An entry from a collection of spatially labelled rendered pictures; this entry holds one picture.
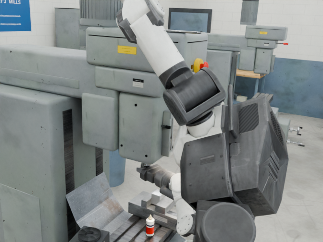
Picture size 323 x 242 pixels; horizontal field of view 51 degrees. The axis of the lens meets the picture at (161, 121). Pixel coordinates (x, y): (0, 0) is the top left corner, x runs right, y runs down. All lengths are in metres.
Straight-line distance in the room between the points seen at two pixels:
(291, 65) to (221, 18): 1.89
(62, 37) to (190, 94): 5.91
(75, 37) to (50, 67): 4.85
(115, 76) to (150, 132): 0.28
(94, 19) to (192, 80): 0.69
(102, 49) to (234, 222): 0.96
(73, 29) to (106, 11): 5.04
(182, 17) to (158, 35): 7.53
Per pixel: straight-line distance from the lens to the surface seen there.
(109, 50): 1.44
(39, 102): 1.62
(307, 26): 7.82
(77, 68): 1.59
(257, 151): 0.92
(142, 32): 0.97
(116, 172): 3.99
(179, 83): 0.96
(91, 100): 1.55
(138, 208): 1.87
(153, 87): 1.36
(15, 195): 1.96
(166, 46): 0.95
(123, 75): 1.42
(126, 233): 1.78
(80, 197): 1.87
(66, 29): 6.68
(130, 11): 1.03
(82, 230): 1.47
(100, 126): 1.56
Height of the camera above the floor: 1.95
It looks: 17 degrees down
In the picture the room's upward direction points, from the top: 3 degrees clockwise
